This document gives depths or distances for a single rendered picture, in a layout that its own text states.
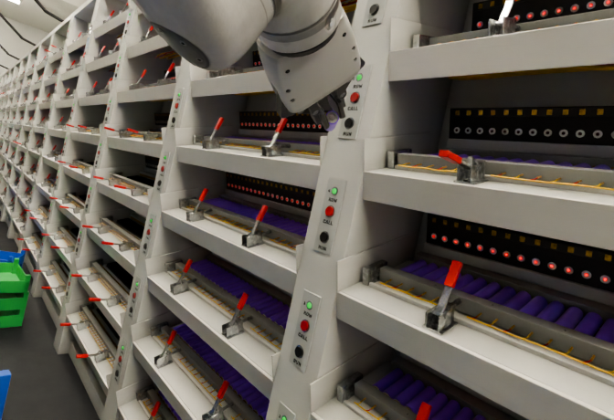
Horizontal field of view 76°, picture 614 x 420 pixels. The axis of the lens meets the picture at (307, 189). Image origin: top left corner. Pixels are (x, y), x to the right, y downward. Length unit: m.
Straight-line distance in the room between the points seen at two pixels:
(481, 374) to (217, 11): 0.45
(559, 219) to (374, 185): 0.25
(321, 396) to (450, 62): 0.53
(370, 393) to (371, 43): 0.56
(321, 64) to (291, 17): 0.09
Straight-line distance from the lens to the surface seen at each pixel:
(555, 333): 0.56
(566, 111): 0.68
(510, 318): 0.57
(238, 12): 0.28
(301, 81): 0.42
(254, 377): 0.81
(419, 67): 0.62
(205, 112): 1.23
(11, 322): 2.30
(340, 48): 0.43
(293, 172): 0.74
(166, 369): 1.15
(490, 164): 0.57
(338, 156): 0.65
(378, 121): 0.64
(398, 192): 0.58
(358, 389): 0.71
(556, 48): 0.55
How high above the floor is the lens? 0.88
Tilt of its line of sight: level
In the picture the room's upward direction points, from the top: 12 degrees clockwise
